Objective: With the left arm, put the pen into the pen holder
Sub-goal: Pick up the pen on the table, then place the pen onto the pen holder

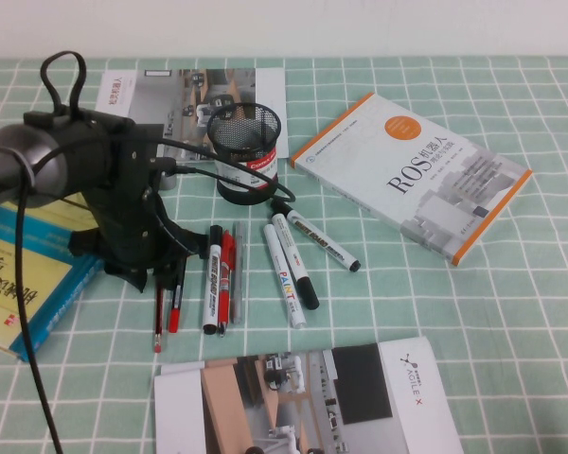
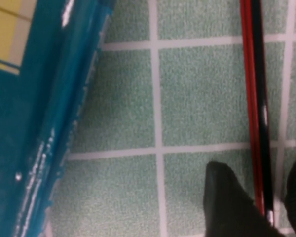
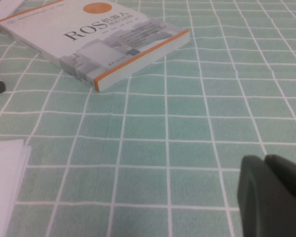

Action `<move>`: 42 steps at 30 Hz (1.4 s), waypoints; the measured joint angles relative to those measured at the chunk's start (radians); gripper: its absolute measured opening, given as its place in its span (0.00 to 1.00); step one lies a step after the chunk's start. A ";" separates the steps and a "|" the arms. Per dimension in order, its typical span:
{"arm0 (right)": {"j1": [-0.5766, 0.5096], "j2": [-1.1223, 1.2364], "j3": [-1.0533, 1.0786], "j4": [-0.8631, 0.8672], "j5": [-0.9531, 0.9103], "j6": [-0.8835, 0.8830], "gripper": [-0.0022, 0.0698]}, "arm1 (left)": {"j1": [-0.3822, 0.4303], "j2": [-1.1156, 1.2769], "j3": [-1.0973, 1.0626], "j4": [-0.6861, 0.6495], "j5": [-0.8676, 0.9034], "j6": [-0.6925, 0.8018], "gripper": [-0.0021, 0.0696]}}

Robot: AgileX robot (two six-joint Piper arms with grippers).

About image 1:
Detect thick black looped cable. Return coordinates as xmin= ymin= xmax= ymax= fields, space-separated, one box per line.
xmin=39 ymin=50 xmax=88 ymax=119

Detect long black arm cable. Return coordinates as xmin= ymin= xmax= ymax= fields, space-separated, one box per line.
xmin=14 ymin=141 xmax=66 ymax=454

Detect white board marker black caps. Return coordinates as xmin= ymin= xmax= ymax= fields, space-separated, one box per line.
xmin=270 ymin=200 xmax=362 ymax=273
xmin=202 ymin=224 xmax=225 ymax=337

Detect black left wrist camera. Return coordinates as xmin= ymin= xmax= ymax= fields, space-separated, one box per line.
xmin=23 ymin=108 xmax=136 ymax=143

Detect thin black camera cable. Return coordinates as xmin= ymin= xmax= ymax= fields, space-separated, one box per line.
xmin=141 ymin=135 xmax=297 ymax=205

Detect white zip tie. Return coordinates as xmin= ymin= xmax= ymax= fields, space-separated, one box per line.
xmin=0 ymin=144 xmax=38 ymax=193

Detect AgileX brochure with black square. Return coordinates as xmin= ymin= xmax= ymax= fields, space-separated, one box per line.
xmin=153 ymin=336 xmax=466 ymax=454

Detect yellow and blue textbook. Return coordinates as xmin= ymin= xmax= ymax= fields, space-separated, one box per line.
xmin=0 ymin=191 xmax=106 ymax=363

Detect red marker pen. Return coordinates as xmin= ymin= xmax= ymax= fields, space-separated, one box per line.
xmin=217 ymin=229 xmax=239 ymax=339

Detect brochure with office photo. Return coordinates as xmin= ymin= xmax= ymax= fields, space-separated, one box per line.
xmin=96 ymin=67 xmax=290 ymax=165

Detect red black pencil pink eraser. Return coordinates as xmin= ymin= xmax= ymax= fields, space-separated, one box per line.
xmin=151 ymin=276 xmax=165 ymax=355

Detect red and black pen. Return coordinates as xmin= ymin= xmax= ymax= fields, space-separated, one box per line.
xmin=167 ymin=264 xmax=186 ymax=335

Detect white marker large black cap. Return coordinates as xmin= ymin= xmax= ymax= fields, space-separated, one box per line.
xmin=270 ymin=212 xmax=321 ymax=312

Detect small grey cylinder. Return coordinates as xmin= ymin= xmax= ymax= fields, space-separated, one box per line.
xmin=154 ymin=170 xmax=179 ymax=193

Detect green checkered tablecloth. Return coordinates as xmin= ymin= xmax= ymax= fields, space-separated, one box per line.
xmin=0 ymin=56 xmax=568 ymax=454

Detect white ROS robot book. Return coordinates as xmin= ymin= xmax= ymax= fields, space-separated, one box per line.
xmin=291 ymin=92 xmax=534 ymax=269

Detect white PAINT marker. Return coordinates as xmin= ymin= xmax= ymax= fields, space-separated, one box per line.
xmin=262 ymin=222 xmax=309 ymax=330

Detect black mesh pen holder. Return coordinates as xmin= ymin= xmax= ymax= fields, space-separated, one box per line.
xmin=206 ymin=101 xmax=284 ymax=206

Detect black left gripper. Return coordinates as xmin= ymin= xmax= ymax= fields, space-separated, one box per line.
xmin=67 ymin=120 xmax=209 ymax=295

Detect slim grey pen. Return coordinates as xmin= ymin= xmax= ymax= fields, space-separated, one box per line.
xmin=231 ymin=221 xmax=246 ymax=325

